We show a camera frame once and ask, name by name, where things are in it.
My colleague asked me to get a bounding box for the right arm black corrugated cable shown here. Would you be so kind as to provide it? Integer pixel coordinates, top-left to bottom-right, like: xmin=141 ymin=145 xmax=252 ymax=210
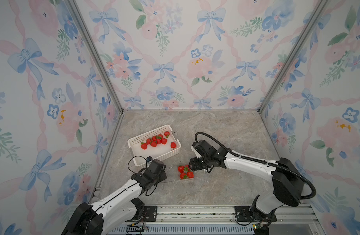
xmin=194 ymin=132 xmax=317 ymax=200

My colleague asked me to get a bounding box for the clear plastic clamshell container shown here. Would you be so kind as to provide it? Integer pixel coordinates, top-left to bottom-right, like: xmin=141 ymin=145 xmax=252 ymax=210
xmin=177 ymin=164 xmax=195 ymax=180

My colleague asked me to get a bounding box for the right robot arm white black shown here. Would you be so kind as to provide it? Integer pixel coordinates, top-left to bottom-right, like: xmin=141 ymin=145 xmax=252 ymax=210
xmin=189 ymin=147 xmax=305 ymax=222

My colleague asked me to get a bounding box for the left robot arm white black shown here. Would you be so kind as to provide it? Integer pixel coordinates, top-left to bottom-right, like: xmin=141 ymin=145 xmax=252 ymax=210
xmin=62 ymin=161 xmax=167 ymax=235

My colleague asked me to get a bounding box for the strawberry front with stem down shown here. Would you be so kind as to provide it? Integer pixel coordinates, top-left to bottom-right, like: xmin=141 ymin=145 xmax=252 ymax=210
xmin=180 ymin=172 xmax=188 ymax=180

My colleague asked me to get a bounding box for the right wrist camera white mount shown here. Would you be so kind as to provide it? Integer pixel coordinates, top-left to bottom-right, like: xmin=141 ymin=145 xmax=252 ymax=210
xmin=191 ymin=140 xmax=217 ymax=162

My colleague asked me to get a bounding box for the left aluminium corner post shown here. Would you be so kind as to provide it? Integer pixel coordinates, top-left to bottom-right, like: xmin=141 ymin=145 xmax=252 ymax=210
xmin=65 ymin=0 xmax=124 ymax=115

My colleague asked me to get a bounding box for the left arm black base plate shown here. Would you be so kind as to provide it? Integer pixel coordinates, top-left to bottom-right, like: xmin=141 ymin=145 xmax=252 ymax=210
xmin=128 ymin=206 xmax=157 ymax=223

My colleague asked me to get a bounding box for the white perforated plastic basket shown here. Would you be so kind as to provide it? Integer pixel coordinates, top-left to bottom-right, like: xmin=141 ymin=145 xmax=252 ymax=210
xmin=127 ymin=124 xmax=182 ymax=166

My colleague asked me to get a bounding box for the right aluminium corner post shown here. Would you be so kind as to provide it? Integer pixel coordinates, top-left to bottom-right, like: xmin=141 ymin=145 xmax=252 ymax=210
xmin=257 ymin=0 xmax=329 ymax=115

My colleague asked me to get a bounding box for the aluminium corner post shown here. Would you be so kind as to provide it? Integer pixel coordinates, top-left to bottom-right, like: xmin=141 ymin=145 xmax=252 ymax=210
xmin=257 ymin=0 xmax=329 ymax=115
xmin=65 ymin=0 xmax=124 ymax=115

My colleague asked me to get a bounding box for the aluminium mounting rail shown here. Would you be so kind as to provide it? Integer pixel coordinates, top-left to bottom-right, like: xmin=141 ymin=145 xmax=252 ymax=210
xmin=107 ymin=204 xmax=325 ymax=235

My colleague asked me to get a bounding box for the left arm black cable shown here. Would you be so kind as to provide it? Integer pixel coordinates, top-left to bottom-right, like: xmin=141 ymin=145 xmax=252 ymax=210
xmin=127 ymin=155 xmax=157 ymax=197

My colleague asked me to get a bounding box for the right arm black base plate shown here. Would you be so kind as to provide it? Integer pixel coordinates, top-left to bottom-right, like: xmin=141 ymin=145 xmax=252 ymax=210
xmin=234 ymin=206 xmax=277 ymax=223

